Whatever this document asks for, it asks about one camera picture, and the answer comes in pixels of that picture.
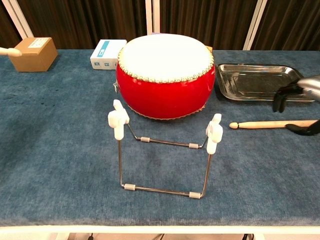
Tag wooden drumstick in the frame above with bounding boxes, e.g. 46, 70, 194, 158
0, 46, 23, 57
229, 120, 318, 130

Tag brown cardboard box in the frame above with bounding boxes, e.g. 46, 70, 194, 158
7, 37, 59, 73

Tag white upright frame post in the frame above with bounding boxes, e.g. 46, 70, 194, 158
145, 0, 160, 35

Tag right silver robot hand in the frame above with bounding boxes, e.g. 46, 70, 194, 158
272, 76, 320, 137

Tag stainless steel tray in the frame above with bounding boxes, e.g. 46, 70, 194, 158
215, 63, 316, 102

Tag wire stand white clips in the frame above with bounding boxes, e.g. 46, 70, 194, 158
107, 99, 224, 200

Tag white blue carton box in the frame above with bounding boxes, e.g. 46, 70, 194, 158
89, 39, 128, 71

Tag black pleated curtain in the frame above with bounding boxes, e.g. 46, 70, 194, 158
0, 0, 320, 51

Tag white slanted frame post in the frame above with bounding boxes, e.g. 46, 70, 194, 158
1, 0, 34, 39
243, 0, 267, 51

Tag blue table cloth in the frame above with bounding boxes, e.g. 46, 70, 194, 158
0, 48, 320, 227

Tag red drum white skin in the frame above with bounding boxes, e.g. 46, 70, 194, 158
115, 34, 216, 121

